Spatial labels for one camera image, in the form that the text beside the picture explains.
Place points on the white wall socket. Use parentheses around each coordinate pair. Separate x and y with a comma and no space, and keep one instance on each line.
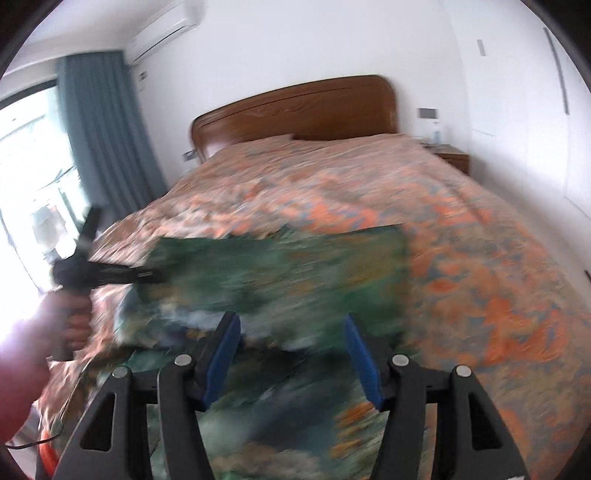
(142,76)

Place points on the white air conditioner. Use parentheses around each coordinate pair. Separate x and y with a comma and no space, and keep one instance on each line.
(171,32)

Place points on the wooden nightstand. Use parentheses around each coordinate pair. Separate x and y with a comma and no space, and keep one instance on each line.
(450,157)

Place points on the grey wall switch panel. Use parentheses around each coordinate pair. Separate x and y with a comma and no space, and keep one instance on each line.
(427,113)
(188,155)

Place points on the large window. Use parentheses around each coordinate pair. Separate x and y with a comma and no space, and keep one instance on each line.
(27,194)

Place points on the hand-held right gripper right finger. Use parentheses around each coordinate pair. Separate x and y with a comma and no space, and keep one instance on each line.
(367,364)

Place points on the green landscape print jacket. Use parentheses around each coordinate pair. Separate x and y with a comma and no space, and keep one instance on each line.
(286,281)

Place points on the person's left hand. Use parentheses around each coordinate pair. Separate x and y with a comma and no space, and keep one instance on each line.
(74,323)

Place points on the orange floral quilt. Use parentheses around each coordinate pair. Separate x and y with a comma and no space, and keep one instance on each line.
(461,258)

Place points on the floral pillow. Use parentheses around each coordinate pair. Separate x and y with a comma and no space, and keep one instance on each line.
(251,145)

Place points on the wooden bed headboard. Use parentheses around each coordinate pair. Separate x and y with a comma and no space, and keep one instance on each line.
(300,110)

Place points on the clear plastic bottle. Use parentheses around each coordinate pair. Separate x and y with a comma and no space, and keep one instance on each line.
(437,132)

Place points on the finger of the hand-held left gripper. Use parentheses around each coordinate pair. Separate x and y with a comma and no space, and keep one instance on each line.
(90,230)
(129,276)

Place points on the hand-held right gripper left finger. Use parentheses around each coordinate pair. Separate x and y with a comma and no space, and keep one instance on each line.
(221,362)

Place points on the person's left forearm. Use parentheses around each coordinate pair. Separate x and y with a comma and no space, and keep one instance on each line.
(23,369)

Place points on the blue-grey curtain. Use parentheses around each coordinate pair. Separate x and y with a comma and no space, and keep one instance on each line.
(106,134)

